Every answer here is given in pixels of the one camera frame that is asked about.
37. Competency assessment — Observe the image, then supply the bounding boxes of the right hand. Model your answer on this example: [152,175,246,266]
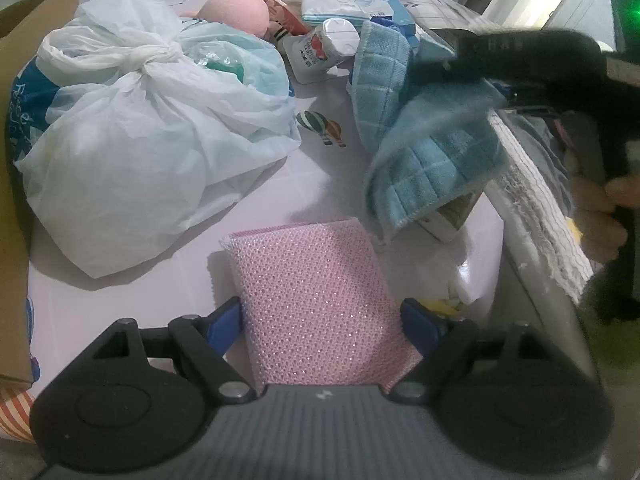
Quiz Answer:
[564,150,639,263]

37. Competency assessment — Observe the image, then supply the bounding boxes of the white blue tissue pack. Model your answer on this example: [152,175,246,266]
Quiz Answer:
[281,0,394,28]

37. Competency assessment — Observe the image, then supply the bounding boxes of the small white green carton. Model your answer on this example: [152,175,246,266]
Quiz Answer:
[416,192,482,243]

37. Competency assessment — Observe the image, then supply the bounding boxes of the white striped blanket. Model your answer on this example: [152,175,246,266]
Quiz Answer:
[489,112,593,304]

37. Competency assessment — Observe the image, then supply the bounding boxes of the pink mesh sponge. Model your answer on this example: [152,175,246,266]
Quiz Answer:
[221,218,421,390]

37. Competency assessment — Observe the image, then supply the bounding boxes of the white tied plastic bag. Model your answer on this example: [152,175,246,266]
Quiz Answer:
[6,0,300,278]

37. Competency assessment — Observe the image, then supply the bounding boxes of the brown cardboard box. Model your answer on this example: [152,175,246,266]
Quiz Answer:
[0,0,79,390]

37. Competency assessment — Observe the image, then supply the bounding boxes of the white plastic bottle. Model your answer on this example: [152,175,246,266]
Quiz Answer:
[282,18,360,84]

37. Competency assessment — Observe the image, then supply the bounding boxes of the blue checked microfiber cloth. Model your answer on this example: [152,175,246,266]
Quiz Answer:
[350,21,508,238]

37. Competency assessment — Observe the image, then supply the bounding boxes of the pink plush ball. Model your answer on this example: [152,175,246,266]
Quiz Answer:
[181,0,270,38]

